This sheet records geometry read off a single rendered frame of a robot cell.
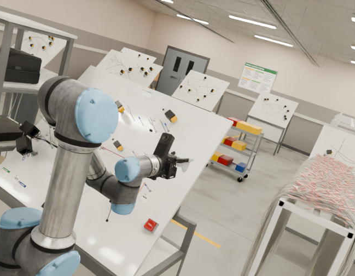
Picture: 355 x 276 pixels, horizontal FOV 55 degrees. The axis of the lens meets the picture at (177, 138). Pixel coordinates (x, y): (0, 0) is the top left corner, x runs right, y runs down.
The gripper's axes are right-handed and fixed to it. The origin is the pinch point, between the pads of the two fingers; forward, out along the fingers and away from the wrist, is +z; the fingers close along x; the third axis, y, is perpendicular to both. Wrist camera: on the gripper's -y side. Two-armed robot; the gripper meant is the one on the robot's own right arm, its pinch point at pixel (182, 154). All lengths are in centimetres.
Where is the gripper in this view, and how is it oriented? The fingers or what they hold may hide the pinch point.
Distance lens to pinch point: 133.7
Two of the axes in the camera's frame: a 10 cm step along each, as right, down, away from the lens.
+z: 5.4, -0.4, 8.4
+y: -1.9, 9.7, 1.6
